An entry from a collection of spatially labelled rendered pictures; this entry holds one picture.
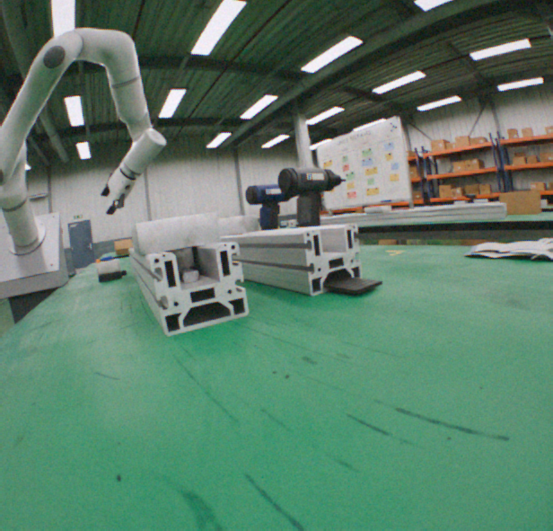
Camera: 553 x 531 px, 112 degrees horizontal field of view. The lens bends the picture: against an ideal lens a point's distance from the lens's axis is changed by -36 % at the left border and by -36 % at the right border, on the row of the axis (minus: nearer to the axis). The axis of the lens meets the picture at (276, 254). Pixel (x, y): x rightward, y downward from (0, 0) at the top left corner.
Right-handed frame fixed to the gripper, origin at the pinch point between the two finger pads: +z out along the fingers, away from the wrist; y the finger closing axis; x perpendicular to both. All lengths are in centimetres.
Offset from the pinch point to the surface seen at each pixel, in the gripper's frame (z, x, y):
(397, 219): -77, -140, -46
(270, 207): -42, -22, -36
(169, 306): -42, 35, -62
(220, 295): -46, 30, -63
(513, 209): -151, -139, -93
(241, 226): -39, -1, -44
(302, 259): -53, 20, -64
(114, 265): 1.7, 4.5, -26.2
